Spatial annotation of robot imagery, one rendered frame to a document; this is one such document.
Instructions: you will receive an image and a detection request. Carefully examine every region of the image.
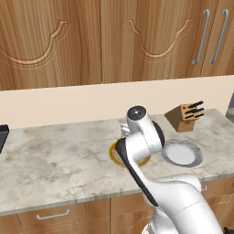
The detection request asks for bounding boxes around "grey plate with white centre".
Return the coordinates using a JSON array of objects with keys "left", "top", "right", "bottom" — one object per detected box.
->
[{"left": 160, "top": 138, "right": 204, "bottom": 168}]

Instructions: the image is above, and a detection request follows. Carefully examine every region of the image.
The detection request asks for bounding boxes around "black hob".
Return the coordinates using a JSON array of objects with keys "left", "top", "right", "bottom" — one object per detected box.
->
[{"left": 0, "top": 123, "right": 10, "bottom": 154}]

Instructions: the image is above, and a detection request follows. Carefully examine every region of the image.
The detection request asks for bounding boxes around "dark grey appliance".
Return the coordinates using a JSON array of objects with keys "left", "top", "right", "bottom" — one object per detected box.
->
[{"left": 225, "top": 90, "right": 234, "bottom": 123}]

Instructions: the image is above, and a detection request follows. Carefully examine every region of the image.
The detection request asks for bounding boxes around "brown plate with yellow rim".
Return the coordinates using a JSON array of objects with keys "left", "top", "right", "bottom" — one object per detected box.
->
[{"left": 109, "top": 139, "right": 153, "bottom": 169}]

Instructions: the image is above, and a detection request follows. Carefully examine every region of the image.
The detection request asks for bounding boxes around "wooden knife block with knives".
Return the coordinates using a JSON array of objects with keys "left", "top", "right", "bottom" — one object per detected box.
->
[{"left": 164, "top": 101, "right": 206, "bottom": 133}]

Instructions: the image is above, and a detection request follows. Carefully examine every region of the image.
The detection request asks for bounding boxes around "grey cupboard door handle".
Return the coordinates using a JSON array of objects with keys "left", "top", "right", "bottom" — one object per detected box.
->
[
  {"left": 191, "top": 8, "right": 211, "bottom": 66},
  {"left": 208, "top": 8, "right": 229, "bottom": 65}
]

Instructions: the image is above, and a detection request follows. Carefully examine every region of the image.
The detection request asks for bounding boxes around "wooden drawer front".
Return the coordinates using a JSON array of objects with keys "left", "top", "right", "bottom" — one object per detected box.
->
[
  {"left": 0, "top": 197, "right": 112, "bottom": 234},
  {"left": 199, "top": 175, "right": 234, "bottom": 200}
]

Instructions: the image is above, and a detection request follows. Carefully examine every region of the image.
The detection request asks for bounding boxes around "wooden base cupboard door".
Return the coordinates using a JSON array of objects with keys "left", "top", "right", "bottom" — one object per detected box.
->
[{"left": 110, "top": 191, "right": 156, "bottom": 234}]

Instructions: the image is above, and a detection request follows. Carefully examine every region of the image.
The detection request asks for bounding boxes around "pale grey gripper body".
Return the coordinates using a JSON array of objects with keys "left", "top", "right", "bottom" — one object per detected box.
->
[{"left": 120, "top": 123, "right": 133, "bottom": 138}]

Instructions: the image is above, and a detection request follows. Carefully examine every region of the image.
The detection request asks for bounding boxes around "wooden wall cupboard door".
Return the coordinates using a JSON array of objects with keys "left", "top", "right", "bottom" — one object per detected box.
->
[
  {"left": 100, "top": 0, "right": 219, "bottom": 84},
  {"left": 200, "top": 0, "right": 234, "bottom": 78},
  {"left": 0, "top": 0, "right": 103, "bottom": 91}
]

